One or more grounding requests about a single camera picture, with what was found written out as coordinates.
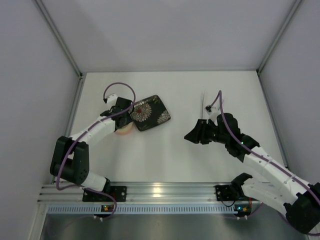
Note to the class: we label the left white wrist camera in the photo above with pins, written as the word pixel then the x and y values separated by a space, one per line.
pixel 110 99

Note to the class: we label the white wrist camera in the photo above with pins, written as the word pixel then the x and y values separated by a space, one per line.
pixel 110 99
pixel 212 112

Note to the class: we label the black floral square plate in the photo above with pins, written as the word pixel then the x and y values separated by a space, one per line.
pixel 149 113

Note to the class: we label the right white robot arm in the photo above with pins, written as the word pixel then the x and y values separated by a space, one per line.
pixel 297 200

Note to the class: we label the aluminium frame post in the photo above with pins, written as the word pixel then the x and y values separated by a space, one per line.
pixel 57 35
pixel 279 34

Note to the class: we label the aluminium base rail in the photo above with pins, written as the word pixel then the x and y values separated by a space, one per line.
pixel 139 192

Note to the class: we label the grey slotted cable duct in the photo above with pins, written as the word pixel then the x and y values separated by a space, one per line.
pixel 142 209

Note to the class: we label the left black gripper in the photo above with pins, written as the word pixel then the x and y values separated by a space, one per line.
pixel 125 119

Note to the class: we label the left aluminium frame post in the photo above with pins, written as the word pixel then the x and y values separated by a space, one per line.
pixel 57 35

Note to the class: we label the white round bowl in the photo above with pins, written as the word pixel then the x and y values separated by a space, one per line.
pixel 124 130

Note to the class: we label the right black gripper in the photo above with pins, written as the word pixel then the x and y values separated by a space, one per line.
pixel 203 133

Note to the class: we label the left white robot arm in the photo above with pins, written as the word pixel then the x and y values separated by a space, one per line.
pixel 71 156

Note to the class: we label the right aluminium frame post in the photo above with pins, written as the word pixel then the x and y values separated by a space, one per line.
pixel 279 34

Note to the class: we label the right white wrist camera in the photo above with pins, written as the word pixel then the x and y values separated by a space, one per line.
pixel 212 112

